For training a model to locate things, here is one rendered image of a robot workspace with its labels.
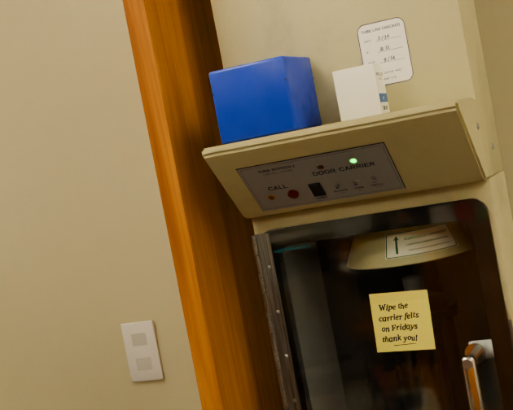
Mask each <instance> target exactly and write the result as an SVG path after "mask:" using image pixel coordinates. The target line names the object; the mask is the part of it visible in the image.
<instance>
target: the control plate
mask: <svg viewBox="0 0 513 410"><path fill-rule="evenodd" d="M351 158H356V159H357V163H356V164H351V163H350V162H349V159H351ZM317 164H324V165H325V168H324V169H318V168H317ZM236 171H237V172H238V174H239V175H240V177H241V178H242V180H243V182H244V183H245V185H246V186H247V187H248V189H249V191H250V192H251V194H252V196H253V197H254V199H255V200H256V201H257V203H258V204H259V206H260V207H261V210H262V211H263V212H265V211H270V210H275V209H280V208H286V207H295V206H300V205H305V204H311V203H320V202H325V201H330V200H336V199H341V198H350V197H355V196H360V195H365V194H374V193H379V192H385V191H390V190H399V189H405V185H404V183H403V181H402V179H401V176H400V174H399V172H398V171H397V168H396V166H395V164H394V162H393V160H392V157H391V155H390V154H389V152H388V149H387V147H386V146H385V144H384V142H380V143H375V144H370V145H365V146H358V147H353V148H348V149H343V150H335V151H331V152H327V153H321V154H317V155H309V156H304V157H300V158H294V159H287V160H282V161H278V162H273V163H268V164H260V165H256V166H251V167H246V168H238V169H236ZM372 177H378V178H379V180H377V182H373V181H372V180H371V178H372ZM355 179H356V180H359V181H360V183H359V184H358V185H354V184H353V180H355ZM319 182H320V184H321V186H322V187H323V189H324V191H325V192H326V195H322V196H317V197H314V195H313V193H312V191H311V190H310V188H309V186H308V184H313V183H319ZM336 182H338V183H340V184H341V187H340V188H339V189H336V188H335V186H334V184H335V183H336ZM289 190H296V191H298V193H299V196H298V197H297V198H290V197H289V196H288V195H287V193H288V191H289ZM270 194H272V195H274V196H275V200H269V199H268V198H267V197H268V195H270Z"/></svg>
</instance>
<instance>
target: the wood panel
mask: <svg viewBox="0 0 513 410"><path fill-rule="evenodd" d="M122 1H123V6H124V10H125V18H126V22H127V26H128V30H129V39H130V43H131V47H132V51H133V56H134V63H135V68H136V73H137V77H138V84H139V89H140V93H141V97H142V105H143V110H144V114H145V118H146V122H147V130H148V135H149V139H150V143H151V151H152V155H153V159H154V164H155V169H156V176H157V181H158V185H159V189H160V197H161V202H162V206H163V210H164V218H165V222H166V226H167V230H168V235H169V243H170V247H171V251H172V256H173V264H174V268H175V273H176V277H177V281H178V289H179V293H180V298H181V302H182V310H183V314H184V318H185V322H186V331H187V335H188V339H189V343H190V348H191V355H192V359H193V365H194V369H195V376H196V381H197V385H198V389H199V397H200V402H201V406H202V410H284V409H283V401H282V396H281V392H280V388H279V383H278V375H277V371H276V367H275V362H274V354H273V350H272V346H271V341H270V333H269V328H268V324H267V320H266V315H265V314H266V312H265V307H264V303H263V298H262V294H261V286H260V282H259V277H258V275H259V274H258V272H257V265H256V261H255V255H254V251H253V247H252V239H251V236H253V235H255V234H254V228H253V224H252V218H248V219H247V218H246V217H243V215H242V214H241V212H240V211H239V209H238V208H237V207H236V205H235V203H234V202H233V201H232V199H231V198H230V196H229V195H228V193H227V192H226V190H225V189H224V187H223V186H222V184H221V182H220V181H219V180H218V179H217V177H216V176H215V174H214V173H213V171H212V169H211V168H210V167H209V166H208V164H207V162H206V161H205V159H204V157H203V156H202V152H201V151H204V148H209V147H213V146H221V145H225V144H223V143H222V142H221V135H220V131H219V127H218V122H217V114H216V110H215V106H214V101H213V96H212V94H213V93H212V89H211V84H210V80H209V73H210V72H213V71H217V70H221V69H223V65H222V61H221V52H220V48H219V44H218V39H217V31H216V27H215V22H214V18H213V10H212V5H211V1H210V0H122Z"/></svg>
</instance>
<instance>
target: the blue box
mask: <svg viewBox="0 0 513 410"><path fill-rule="evenodd" d="M209 80H210V84H211V89H212V93H213V94H212V96H213V101H214V106H215V110H216V114H217V122H218V127H219V131H220V135H221V142H222V143H223V144H229V143H234V142H241V141H246V140H250V139H255V138H259V137H267V136H271V135H275V134H280V133H287V132H292V131H296V130H301V129H308V128H312V127H317V126H321V125H322V121H321V116H320V111H319V107H318V99H317V95H316V90H315V85H314V77H313V73H312V68H311V63H310V59H309V57H296V56H278V57H274V58H270V59H264V60H260V61H256V62H252V63H246V64H242V65H239V66H235V67H231V68H224V69H221V70H217V71H213V72H210V73H209Z"/></svg>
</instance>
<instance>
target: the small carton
mask: <svg viewBox="0 0 513 410"><path fill-rule="evenodd" d="M332 75H333V80H334V84H335V92H336V97H337V102H338V106H339V110H340V118H341V121H346V120H354V119H359V118H363V117H367V116H375V115H379V114H384V113H388V112H390V110H389V106H388V98H387V93H386V89H385V84H384V75H383V71H382V66H381V64H377V63H370V64H367V65H362V66H358V67H354V68H347V69H343V70H339V71H335V72H332Z"/></svg>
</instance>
